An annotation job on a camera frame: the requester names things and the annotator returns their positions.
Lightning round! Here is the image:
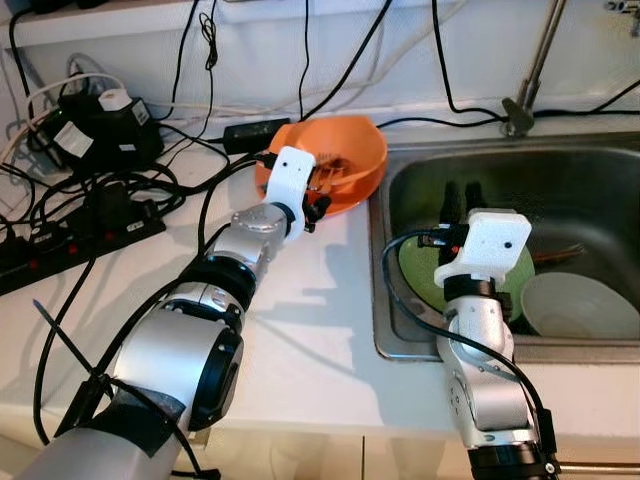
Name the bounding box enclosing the chrome gooseneck faucet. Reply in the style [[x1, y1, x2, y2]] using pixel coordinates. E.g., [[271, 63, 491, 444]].
[[500, 0, 640, 138]]

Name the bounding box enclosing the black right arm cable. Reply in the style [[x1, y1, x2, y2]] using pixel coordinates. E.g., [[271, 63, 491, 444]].
[[380, 227, 557, 471]]

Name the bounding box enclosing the white cable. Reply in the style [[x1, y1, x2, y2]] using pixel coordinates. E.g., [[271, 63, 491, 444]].
[[0, 72, 131, 166]]

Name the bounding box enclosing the small white plug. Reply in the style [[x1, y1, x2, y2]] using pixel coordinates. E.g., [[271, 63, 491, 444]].
[[98, 88, 133, 113]]

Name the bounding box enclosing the green plate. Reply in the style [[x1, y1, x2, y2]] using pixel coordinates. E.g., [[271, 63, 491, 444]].
[[398, 225, 537, 313]]

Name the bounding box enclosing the white kitchen cabinet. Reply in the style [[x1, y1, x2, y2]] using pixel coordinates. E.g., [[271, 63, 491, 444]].
[[0, 425, 640, 480]]

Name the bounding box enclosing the small black power brick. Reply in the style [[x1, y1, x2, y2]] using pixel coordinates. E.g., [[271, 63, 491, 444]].
[[222, 118, 291, 154]]

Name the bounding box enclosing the knotted black cable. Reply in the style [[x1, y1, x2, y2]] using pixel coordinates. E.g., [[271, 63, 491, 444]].
[[198, 0, 221, 141]]

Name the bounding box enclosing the black labelled power adapter block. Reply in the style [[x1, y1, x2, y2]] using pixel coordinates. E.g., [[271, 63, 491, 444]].
[[38, 92, 166, 173]]

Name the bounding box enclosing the black power strip cord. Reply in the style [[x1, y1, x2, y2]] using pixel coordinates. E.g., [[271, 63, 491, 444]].
[[32, 250, 101, 446]]

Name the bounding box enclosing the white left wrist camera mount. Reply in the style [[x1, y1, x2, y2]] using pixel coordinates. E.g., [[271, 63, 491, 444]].
[[264, 146, 317, 243]]

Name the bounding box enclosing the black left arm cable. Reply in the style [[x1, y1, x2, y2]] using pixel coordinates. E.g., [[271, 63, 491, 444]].
[[195, 152, 276, 263]]

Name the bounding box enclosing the black power strip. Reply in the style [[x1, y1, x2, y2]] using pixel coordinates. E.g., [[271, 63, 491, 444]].
[[0, 183, 167, 297]]

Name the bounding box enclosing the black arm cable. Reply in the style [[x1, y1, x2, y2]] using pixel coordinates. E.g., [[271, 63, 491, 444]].
[[195, 152, 276, 263], [380, 227, 557, 471]]

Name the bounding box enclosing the white bowl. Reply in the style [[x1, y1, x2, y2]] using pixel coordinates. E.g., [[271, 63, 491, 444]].
[[519, 272, 640, 340]]

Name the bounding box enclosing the stainless steel sink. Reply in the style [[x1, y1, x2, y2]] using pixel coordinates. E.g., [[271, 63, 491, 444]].
[[372, 135, 640, 363]]

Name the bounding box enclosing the brown wooden chopstick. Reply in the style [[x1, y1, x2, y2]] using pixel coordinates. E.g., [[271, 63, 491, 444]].
[[540, 242, 587, 257], [316, 170, 351, 196], [530, 250, 581, 267], [316, 158, 353, 181]]

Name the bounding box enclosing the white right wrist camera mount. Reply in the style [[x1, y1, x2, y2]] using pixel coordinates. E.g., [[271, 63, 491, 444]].
[[434, 209, 533, 292]]

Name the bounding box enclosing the orange plastic bowl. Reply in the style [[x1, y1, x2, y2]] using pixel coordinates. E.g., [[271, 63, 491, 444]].
[[256, 114, 389, 199]]

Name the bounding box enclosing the thin black cable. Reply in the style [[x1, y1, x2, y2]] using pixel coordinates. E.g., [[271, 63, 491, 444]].
[[297, 0, 311, 121]]

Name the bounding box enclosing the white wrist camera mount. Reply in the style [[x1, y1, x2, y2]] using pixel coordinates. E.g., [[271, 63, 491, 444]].
[[264, 146, 317, 243], [434, 209, 533, 292]]

